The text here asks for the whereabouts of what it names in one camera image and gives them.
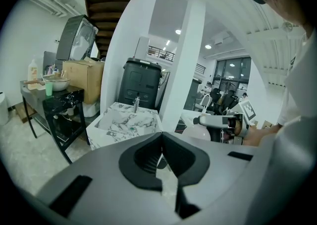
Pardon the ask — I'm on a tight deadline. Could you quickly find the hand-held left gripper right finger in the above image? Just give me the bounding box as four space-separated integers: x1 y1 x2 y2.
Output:
162 131 270 225

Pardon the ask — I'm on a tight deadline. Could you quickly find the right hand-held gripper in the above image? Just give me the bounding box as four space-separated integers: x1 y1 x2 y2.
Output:
193 99 258 146

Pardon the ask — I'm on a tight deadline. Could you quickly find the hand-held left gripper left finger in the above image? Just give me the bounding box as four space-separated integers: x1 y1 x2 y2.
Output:
36 131 179 225

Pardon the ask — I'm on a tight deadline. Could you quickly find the person's right forearm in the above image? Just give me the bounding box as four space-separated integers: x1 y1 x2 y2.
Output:
244 123 283 147

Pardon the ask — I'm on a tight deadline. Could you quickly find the white marble sink countertop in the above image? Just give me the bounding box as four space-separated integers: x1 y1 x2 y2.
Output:
86 102 163 151

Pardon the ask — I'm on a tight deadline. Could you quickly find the shiny chrome metal fixture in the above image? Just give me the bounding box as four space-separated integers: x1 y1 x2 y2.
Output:
132 96 141 114

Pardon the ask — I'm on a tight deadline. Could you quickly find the cream pump soap bottle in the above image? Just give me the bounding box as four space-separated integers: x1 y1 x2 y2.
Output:
27 58 39 82

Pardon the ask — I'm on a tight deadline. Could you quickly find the white curved faucet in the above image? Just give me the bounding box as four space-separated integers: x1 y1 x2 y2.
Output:
201 94 213 114

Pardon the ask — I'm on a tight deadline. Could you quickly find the black office chair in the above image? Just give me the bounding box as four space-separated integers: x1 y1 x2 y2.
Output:
223 90 239 114
210 88 222 114

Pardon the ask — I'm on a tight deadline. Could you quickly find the white plastic bucket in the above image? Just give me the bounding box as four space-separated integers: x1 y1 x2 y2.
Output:
82 99 100 118

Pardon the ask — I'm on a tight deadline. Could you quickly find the black marble side table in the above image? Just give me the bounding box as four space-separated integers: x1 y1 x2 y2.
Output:
20 80 91 165

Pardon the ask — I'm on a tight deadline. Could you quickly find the dark grey delivery robot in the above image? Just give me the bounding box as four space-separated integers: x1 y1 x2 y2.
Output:
118 57 163 111

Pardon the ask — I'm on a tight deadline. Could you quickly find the black balcony railing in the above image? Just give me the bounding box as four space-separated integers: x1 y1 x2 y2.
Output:
148 45 176 62

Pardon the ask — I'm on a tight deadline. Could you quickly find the brown cardboard box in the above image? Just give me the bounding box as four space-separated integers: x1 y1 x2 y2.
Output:
62 58 106 105

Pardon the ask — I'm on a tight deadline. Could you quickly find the brown wooden board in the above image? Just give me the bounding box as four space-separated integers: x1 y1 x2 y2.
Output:
15 108 38 124

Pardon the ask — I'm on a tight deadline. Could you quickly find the person's white t-shirt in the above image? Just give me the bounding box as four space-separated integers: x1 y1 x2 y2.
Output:
276 27 317 130

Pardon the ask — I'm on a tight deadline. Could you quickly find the pink toothbrush cup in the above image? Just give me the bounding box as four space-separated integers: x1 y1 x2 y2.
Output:
48 64 61 75

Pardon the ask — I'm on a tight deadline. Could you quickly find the brown wooden staircase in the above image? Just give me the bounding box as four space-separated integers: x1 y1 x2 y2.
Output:
83 0 138 59

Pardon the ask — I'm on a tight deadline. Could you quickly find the steel wok with wooden handle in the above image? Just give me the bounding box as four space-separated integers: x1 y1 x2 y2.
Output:
23 75 71 93

